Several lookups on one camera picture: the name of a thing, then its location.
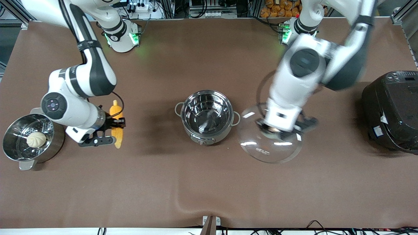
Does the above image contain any yellow corn cob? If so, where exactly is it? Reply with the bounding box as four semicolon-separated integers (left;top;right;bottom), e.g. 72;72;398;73
109;100;125;149

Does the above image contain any glass pot lid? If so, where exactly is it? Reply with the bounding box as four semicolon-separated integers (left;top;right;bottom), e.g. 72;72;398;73
237;104;303;164

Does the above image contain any grey electric cooking pot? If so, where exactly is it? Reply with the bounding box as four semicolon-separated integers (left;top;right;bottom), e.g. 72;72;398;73
175;90;241;146

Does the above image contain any white steamed bun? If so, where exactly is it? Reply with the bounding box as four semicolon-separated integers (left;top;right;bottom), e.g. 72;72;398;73
26;132;47;148

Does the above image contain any stainless steel steamer basket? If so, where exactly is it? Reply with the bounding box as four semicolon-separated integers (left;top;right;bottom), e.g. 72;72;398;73
2;108;66;171

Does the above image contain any brown table mat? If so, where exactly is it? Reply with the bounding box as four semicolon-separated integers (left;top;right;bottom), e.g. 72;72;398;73
0;18;418;229

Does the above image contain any black rice cooker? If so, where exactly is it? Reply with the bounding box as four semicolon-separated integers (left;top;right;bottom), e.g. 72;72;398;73
362;70;418;155

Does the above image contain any bag of orange snacks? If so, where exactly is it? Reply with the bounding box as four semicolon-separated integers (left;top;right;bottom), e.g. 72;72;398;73
260;0;302;18

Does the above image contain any white power strip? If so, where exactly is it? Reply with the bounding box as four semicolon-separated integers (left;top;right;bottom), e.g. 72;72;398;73
126;0;165;19

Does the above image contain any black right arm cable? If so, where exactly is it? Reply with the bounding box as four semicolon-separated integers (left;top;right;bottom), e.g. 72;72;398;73
109;91;125;119

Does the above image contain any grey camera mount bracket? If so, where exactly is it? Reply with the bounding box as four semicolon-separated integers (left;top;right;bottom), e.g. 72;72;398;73
200;215;221;235

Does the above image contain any aluminium frame profile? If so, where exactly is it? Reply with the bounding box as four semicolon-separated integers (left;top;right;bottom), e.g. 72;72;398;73
0;0;33;30
390;0;418;26

